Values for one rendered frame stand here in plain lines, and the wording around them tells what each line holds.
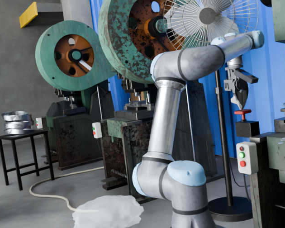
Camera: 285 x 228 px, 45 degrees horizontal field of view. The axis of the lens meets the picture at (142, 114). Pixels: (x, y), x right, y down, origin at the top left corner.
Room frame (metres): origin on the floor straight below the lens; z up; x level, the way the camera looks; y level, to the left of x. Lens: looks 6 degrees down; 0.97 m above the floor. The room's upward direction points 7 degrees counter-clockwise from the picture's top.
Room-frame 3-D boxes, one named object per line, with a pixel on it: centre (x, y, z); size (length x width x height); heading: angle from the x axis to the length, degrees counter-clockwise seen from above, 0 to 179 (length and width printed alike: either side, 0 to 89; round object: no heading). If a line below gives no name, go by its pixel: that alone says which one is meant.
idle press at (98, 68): (4.65, 0.65, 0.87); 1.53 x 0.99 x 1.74; 123
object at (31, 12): (6.99, 1.56, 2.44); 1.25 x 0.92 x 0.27; 30
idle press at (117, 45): (3.15, -0.29, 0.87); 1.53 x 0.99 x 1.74; 118
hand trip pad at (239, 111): (1.64, -0.48, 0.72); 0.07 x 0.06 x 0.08; 120
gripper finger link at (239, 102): (1.66, -0.45, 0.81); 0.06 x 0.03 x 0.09; 30
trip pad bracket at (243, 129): (1.63, -0.49, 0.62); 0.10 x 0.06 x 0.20; 30
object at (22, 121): (3.71, 1.33, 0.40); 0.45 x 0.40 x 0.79; 42
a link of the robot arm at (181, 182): (1.09, -0.11, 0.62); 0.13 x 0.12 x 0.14; 47
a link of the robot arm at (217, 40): (1.58, -0.41, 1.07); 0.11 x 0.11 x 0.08; 47
